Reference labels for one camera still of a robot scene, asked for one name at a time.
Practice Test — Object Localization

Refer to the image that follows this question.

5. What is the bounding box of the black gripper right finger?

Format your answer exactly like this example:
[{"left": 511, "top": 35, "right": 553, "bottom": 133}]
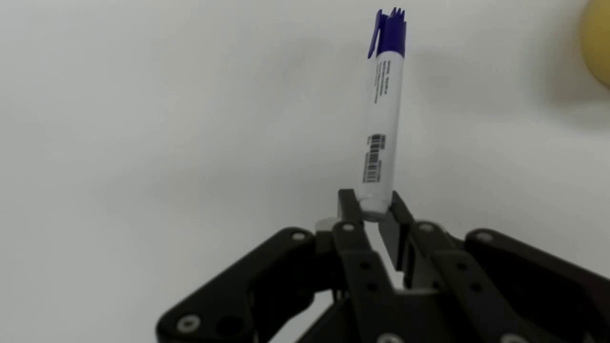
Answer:
[{"left": 377, "top": 188, "right": 610, "bottom": 343}]

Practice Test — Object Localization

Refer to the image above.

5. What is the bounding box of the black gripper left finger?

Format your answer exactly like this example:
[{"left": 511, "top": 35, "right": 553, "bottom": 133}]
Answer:
[{"left": 154, "top": 186, "right": 396, "bottom": 343}]

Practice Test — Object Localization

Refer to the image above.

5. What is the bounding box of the white marker with blue cap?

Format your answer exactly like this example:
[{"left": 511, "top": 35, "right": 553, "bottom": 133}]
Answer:
[{"left": 358, "top": 5, "right": 410, "bottom": 218}]

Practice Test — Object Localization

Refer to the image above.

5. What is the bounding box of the yellow enamel mug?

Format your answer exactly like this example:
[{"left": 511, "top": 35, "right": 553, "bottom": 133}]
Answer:
[{"left": 579, "top": 0, "right": 610, "bottom": 91}]

